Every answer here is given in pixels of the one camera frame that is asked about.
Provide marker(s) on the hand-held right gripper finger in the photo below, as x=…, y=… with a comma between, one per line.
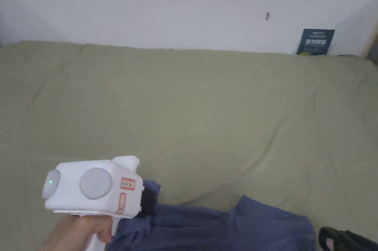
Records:
x=345, y=240

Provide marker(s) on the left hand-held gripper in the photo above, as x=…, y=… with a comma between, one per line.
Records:
x=97, y=186

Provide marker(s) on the dark blue printed card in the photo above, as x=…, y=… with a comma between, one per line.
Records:
x=315, y=42

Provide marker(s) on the bed with pale green sheet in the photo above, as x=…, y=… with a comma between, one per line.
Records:
x=189, y=109

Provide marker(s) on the dark blue shirt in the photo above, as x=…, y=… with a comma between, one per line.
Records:
x=212, y=227

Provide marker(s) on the person's left hand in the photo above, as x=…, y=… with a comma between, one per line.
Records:
x=73, y=233

